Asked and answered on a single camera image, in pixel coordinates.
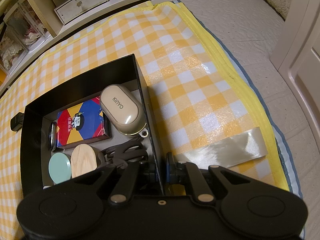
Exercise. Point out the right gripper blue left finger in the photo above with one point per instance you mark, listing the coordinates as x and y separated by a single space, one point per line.
153 165

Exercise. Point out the black charger plug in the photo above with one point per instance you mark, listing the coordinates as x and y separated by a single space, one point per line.
16 122

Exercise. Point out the black cardboard box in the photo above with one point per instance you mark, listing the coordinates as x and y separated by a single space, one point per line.
124 71

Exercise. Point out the grey blue underlay mat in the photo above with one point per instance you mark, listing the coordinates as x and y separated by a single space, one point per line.
284 153

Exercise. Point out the clear doll display case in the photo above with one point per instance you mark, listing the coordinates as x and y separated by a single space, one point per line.
26 25

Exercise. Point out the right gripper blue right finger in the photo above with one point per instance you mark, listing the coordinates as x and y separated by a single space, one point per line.
171 168

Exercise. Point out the mint green round compact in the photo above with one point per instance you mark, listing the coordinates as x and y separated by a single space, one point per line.
59 168

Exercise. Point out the white panelled door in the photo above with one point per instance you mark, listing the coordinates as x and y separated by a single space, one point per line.
296 57

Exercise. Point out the clear tape strip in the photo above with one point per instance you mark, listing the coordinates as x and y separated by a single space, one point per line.
228 152

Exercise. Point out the oval wooden lid case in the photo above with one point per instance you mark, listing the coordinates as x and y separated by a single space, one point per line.
84 159

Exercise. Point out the yellow white checkered mat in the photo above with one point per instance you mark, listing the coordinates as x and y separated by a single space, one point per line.
197 95

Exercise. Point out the black smartwatch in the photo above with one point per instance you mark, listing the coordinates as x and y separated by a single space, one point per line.
52 136

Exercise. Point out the beige Kinyo earbud case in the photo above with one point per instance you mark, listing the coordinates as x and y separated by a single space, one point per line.
123 109

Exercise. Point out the black hair claw clip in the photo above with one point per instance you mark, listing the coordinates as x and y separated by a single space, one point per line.
123 154

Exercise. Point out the colourful playing card box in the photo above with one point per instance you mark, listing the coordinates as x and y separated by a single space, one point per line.
83 123

